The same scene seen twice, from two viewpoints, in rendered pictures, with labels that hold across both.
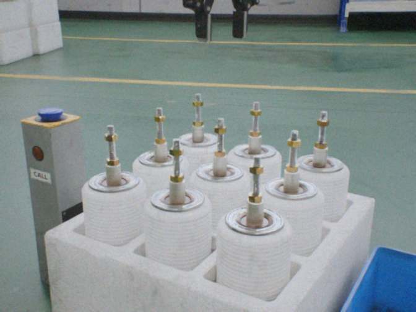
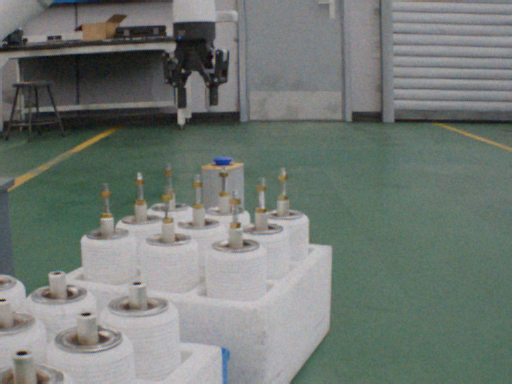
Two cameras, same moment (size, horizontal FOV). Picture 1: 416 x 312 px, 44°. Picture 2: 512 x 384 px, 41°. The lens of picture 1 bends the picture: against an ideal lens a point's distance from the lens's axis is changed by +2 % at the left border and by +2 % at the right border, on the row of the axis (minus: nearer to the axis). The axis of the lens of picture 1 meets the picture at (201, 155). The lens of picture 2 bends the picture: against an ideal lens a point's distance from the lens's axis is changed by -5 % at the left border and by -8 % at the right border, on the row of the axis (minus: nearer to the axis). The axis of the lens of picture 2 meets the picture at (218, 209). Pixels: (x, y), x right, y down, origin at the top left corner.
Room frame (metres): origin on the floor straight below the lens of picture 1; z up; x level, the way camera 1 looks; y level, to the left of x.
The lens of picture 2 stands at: (0.58, -1.27, 0.54)
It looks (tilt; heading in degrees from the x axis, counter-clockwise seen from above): 12 degrees down; 81
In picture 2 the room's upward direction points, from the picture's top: 1 degrees counter-clockwise
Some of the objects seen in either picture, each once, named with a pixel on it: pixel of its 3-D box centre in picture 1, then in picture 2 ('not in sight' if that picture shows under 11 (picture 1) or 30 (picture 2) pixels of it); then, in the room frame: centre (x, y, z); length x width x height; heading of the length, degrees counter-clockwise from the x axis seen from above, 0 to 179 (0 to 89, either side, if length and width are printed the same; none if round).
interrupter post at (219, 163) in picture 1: (220, 164); (198, 217); (0.74, -0.03, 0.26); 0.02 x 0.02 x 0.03
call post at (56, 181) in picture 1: (60, 203); (224, 236); (0.83, 0.25, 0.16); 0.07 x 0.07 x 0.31; 58
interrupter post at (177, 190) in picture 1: (177, 190); (140, 213); (0.64, 0.03, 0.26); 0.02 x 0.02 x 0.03
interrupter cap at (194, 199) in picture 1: (177, 199); (141, 220); (0.64, 0.03, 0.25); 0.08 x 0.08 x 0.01
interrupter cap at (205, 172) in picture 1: (220, 173); (198, 224); (0.74, -0.03, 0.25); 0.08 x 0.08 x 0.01
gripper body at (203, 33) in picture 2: not in sight; (194, 45); (0.74, -0.03, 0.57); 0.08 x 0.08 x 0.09
